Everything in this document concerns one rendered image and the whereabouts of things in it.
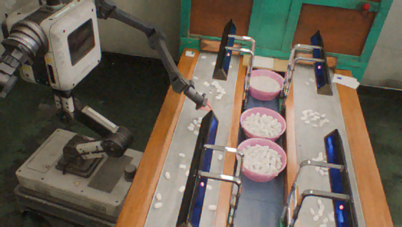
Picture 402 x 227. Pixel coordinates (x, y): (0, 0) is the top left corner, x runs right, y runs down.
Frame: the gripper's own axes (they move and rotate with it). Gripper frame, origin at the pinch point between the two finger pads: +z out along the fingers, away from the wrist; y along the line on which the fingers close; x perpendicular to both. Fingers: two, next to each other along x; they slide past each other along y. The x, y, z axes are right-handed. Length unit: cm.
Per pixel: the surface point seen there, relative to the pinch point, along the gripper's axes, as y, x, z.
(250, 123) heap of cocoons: 2.6, -8.8, 23.3
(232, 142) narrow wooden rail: -18.6, -4.6, 14.0
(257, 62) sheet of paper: 66, -14, 24
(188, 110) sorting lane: 6.8, 15.3, -5.4
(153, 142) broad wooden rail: -26.5, 22.3, -18.3
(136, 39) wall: 164, 98, -32
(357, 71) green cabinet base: 73, -58, 81
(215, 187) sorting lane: -49, 1, 11
